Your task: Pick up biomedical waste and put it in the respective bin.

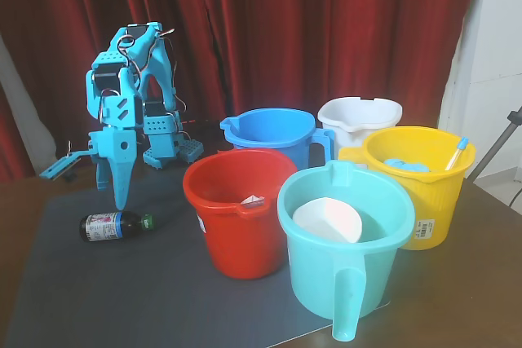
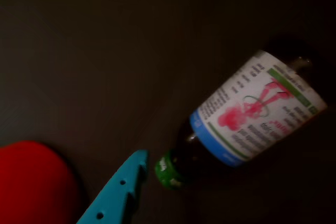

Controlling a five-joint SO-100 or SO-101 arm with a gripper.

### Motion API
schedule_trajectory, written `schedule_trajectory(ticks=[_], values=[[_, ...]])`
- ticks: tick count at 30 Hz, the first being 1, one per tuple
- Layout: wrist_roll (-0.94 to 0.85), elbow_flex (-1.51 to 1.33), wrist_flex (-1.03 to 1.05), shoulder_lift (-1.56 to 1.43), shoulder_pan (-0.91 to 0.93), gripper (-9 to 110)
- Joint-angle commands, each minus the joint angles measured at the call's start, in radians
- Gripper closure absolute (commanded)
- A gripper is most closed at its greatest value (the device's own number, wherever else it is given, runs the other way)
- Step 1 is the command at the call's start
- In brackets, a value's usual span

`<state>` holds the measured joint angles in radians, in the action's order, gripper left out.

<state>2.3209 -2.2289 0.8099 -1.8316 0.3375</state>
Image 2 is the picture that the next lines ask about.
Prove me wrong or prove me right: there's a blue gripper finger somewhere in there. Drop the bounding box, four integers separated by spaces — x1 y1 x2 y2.
76 149 150 224

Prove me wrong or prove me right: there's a red plastic bucket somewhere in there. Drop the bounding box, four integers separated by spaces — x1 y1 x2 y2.
0 140 81 224

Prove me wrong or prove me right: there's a dark labelled medicine bottle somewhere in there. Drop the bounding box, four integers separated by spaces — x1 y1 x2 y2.
154 37 329 190

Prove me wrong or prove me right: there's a grey table mat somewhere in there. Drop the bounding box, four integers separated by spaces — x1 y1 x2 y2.
0 0 336 224

